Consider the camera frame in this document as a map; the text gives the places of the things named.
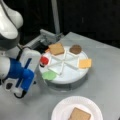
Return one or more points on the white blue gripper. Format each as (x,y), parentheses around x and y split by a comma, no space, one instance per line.
(18,73)

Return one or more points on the green lettuce leaf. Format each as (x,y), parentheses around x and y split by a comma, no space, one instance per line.
(49,75)

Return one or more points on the toasted bread slice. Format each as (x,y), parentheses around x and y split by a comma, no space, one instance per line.
(78,114)
(56,49)

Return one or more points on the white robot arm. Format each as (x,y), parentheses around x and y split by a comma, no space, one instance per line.
(10,23)

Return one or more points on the red tomato slice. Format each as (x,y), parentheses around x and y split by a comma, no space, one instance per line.
(44,60)

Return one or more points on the white divided serving tray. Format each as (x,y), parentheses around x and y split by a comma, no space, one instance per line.
(65,66)

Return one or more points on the brown meat patty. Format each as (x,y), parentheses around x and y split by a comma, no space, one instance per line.
(75,49)

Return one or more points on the yellow cheese slice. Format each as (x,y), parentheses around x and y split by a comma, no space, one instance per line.
(85,63)

